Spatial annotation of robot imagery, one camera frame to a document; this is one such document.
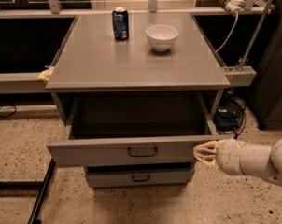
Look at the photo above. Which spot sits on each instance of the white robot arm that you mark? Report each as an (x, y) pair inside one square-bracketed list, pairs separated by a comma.
[(234, 157)]

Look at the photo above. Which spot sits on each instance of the black floor frame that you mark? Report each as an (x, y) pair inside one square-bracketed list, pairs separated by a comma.
[(25, 188)]

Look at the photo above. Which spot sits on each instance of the grey cabinet desk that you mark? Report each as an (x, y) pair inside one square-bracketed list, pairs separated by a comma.
[(93, 61)]

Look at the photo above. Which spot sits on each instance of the grey lower drawer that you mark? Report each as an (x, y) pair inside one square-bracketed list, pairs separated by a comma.
[(139, 174)]

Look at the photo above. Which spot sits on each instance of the grey side rail left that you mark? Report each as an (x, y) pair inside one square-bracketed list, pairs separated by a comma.
[(21, 83)]

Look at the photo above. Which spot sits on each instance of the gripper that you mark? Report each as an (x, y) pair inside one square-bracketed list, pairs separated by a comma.
[(229, 157)]

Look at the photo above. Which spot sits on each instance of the dark blue box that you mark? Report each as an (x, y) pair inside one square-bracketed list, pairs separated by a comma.
[(225, 121)]

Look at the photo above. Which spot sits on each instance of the white ceramic bowl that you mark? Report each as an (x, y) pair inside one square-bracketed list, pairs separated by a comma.
[(161, 37)]

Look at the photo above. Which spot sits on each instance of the white power strip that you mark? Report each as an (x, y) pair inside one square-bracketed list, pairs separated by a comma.
[(232, 6)]

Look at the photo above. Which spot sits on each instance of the grey side rail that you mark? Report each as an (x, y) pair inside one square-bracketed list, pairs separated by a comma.
[(21, 83), (241, 78)]

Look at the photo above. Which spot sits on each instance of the yellow foam pad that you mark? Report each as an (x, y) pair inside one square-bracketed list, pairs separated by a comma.
[(46, 74)]

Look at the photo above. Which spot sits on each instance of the grey side rail right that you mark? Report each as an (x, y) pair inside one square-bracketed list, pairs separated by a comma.
[(241, 78)]

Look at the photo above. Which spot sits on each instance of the grey top drawer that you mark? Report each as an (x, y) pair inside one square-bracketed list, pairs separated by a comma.
[(118, 128)]

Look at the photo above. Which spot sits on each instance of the blue soda can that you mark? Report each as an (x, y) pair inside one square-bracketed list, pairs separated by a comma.
[(120, 22)]

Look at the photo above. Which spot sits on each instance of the grey drawer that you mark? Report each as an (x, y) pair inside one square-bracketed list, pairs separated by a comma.
[(139, 174), (118, 128)]

